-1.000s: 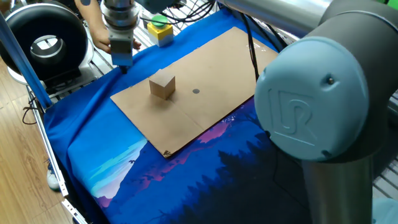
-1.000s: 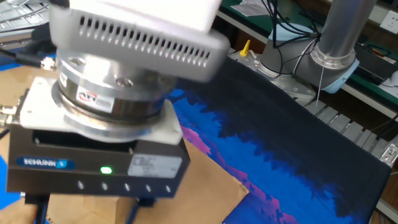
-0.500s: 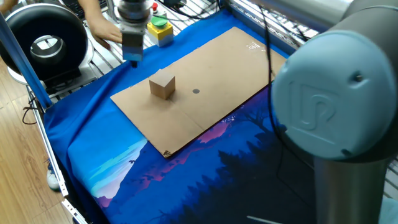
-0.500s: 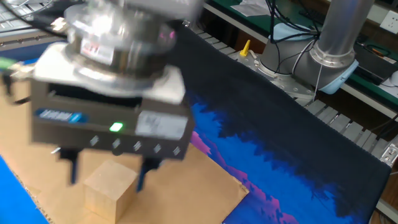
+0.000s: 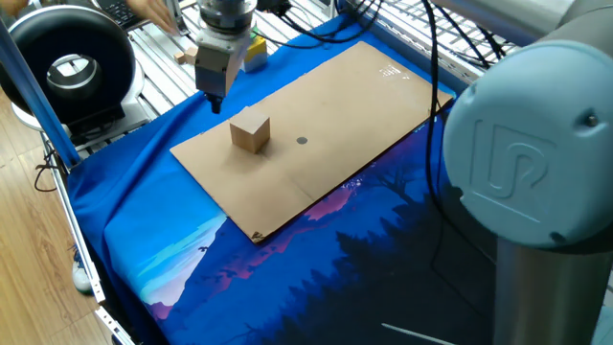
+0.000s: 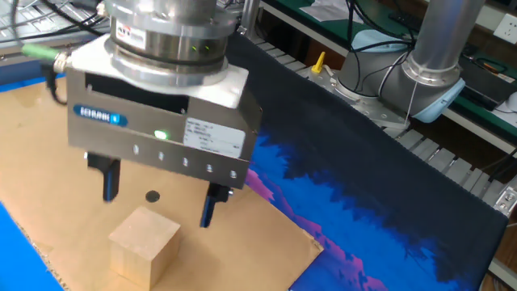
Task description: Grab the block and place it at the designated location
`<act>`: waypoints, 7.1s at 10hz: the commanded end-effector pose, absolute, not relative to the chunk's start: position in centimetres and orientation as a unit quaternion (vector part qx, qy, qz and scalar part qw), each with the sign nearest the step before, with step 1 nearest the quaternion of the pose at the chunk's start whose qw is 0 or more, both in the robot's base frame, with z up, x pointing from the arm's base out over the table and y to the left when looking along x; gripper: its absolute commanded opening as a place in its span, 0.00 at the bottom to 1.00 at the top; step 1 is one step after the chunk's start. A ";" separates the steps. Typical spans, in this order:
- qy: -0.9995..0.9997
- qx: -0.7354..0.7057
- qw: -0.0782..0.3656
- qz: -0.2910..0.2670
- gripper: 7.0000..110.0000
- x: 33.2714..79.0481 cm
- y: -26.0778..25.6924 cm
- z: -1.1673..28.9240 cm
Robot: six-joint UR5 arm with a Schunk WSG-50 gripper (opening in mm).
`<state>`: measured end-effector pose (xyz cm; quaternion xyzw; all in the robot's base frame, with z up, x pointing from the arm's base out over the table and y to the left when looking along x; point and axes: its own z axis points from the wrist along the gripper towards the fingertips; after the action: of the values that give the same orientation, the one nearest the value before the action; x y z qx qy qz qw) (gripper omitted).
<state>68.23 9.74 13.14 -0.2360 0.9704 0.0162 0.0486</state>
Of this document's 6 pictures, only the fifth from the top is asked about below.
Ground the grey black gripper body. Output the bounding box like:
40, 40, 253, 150
193, 28, 254, 100

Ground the large wooden block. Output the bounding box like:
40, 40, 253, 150
229, 105, 272, 155

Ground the person's left hand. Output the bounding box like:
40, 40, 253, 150
125, 0, 179, 35

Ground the person's right hand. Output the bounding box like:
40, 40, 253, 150
0, 0, 29, 17

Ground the yellow box green button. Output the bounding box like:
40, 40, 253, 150
241, 32, 268, 74

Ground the brown cardboard sheet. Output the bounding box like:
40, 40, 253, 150
170, 40, 455, 244

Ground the black keyboard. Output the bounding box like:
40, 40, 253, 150
93, 0, 148, 30

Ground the blue landscape print cloth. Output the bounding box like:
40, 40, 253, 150
65, 13, 499, 345

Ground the blue metal pole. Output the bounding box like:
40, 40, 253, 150
0, 18, 81, 169

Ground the white shoe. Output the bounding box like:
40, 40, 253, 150
71, 246, 95, 295

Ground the aluminium bracket post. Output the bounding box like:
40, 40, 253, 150
162, 0, 192, 37

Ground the black cable loop bundle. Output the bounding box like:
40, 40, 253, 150
256, 0, 384, 50

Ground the thin black floor cable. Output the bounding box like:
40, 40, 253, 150
33, 148, 61, 194

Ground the black round ring device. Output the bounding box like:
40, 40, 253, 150
0, 5, 148, 138

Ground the aluminium table frame rail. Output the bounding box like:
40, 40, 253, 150
40, 133, 135, 345

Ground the thick black cable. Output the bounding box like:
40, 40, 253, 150
420, 0, 497, 315

